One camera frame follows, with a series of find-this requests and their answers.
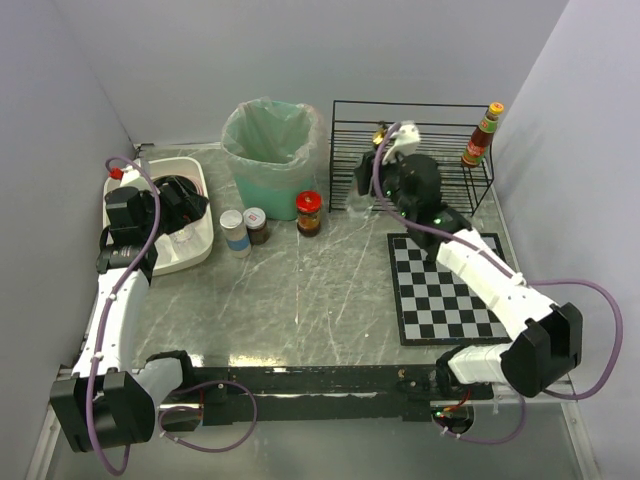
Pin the white jar blue label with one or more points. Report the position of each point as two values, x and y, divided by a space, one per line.
235 233

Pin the pink plate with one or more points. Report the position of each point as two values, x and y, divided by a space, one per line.
196 180

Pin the black small plate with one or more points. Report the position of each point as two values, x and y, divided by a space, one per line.
175 183

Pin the silver lid spice jar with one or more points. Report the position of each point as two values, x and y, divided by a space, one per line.
255 220

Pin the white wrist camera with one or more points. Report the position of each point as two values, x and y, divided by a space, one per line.
129 176
405 142

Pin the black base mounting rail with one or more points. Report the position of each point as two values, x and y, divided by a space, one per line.
408 392

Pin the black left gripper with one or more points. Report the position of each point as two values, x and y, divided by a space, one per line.
181 201

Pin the black wire dish rack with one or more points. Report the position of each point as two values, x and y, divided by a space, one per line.
445 129

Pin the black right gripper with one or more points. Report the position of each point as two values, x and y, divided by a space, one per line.
364 171

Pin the red lid sauce jar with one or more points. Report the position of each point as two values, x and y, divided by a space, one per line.
308 205

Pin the white plastic wash basin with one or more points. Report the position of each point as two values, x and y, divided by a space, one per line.
160 259

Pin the black chess pawn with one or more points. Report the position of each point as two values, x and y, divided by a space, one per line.
429 257

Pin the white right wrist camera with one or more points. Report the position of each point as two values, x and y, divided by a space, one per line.
405 142

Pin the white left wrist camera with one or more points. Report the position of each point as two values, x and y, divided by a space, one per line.
129 176

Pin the glass oil bottle gold spout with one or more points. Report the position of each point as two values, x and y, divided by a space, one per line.
362 206

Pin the brown sauce bottle yellow cap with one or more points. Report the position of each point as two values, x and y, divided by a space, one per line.
482 137

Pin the clear wine glass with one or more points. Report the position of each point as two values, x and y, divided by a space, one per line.
186 242

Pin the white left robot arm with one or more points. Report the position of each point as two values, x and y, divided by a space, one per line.
103 397

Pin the black white chessboard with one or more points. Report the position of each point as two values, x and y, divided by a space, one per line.
433 305

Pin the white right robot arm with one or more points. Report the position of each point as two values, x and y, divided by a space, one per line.
545 337

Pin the green bin with pink bag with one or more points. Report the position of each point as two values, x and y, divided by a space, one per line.
274 150

